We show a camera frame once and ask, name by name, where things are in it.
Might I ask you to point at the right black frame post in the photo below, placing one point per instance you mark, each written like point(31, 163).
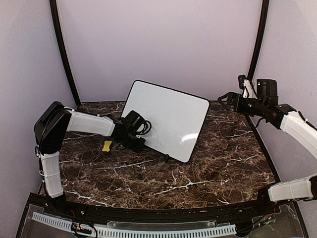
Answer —
point(259, 39)

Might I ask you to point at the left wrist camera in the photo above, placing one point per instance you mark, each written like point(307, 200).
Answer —
point(147, 126)

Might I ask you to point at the white whiteboard black frame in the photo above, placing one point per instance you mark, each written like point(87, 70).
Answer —
point(176, 117)

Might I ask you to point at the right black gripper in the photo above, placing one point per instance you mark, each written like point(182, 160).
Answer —
point(231, 101)

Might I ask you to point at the white slotted cable duct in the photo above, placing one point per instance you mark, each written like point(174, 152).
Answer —
point(137, 230)

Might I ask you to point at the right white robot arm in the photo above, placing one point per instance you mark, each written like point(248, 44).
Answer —
point(262, 101)

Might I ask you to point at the left black frame post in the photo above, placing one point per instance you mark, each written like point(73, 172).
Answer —
point(63, 53)

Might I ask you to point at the yellow black eraser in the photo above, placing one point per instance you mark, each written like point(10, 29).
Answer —
point(107, 146)

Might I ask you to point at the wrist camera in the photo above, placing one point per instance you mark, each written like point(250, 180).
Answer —
point(247, 86)
point(147, 126)

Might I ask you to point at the black frame post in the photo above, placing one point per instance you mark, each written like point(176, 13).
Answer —
point(259, 39)
point(63, 53)

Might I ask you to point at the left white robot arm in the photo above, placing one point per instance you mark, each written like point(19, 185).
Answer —
point(57, 120)

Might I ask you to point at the black front rail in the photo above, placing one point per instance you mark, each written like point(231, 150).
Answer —
point(237, 213)

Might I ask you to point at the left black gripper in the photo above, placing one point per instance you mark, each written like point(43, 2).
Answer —
point(137, 148)

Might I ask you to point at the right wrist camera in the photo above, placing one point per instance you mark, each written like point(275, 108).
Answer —
point(247, 86)

